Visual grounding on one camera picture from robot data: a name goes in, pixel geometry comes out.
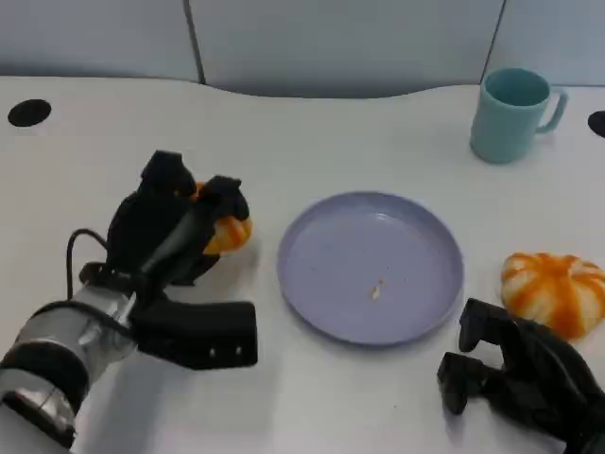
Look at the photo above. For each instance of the lilac plate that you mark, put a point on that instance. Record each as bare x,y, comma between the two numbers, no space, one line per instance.
354,236

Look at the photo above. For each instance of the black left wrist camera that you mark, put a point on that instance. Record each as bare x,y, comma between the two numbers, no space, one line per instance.
203,333

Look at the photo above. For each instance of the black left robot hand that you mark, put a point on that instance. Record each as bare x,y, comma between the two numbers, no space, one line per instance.
142,222

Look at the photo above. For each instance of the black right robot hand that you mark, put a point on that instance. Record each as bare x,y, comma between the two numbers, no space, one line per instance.
534,378

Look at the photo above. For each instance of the orange and white bread roll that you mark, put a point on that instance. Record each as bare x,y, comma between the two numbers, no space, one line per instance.
553,288
232,236

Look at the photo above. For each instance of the small bread crumb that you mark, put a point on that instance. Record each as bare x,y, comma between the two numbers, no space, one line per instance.
376,291

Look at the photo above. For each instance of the black round table grommet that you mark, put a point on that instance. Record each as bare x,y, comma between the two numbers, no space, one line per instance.
29,112
598,124

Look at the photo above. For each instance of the pale green mug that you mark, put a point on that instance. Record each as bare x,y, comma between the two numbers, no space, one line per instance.
501,127

